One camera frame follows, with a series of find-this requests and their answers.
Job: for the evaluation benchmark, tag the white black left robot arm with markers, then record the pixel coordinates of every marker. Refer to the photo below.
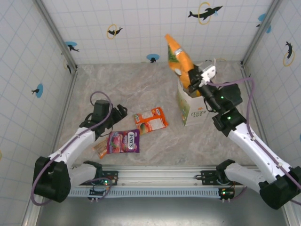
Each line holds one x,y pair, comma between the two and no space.
70,148

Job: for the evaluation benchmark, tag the aluminium mounting rail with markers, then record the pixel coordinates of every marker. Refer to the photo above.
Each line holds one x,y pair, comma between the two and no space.
152,176

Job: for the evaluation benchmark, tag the small brown snack packet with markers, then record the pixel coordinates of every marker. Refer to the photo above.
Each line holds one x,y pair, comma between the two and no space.
101,149

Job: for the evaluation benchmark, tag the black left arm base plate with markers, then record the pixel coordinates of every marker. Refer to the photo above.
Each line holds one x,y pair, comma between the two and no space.
110,177

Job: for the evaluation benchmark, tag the large orange snack bag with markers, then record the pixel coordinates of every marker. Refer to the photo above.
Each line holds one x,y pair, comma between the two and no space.
181,58

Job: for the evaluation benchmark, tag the purple Fox's candy bag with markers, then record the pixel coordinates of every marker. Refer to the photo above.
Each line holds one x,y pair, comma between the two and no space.
123,141

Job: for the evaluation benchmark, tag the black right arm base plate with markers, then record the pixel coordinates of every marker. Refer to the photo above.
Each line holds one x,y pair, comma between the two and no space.
209,176

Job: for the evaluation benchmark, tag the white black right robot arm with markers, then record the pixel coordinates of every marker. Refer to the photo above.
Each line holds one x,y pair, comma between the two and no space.
258,153

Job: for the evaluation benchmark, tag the aluminium frame bar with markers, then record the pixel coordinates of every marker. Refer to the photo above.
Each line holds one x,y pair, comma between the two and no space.
288,216
33,212

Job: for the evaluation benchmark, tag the orange mango candy packet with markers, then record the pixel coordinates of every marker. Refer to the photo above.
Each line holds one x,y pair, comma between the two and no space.
150,120

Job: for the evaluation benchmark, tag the black animal blue circle decal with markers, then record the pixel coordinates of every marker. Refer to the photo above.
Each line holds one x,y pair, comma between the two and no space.
261,17

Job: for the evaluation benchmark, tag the aluminium corner post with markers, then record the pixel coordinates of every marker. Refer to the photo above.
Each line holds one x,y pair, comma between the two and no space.
261,30
56,33

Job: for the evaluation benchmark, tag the white paper bag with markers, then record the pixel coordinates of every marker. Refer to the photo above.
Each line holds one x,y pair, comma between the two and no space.
195,113

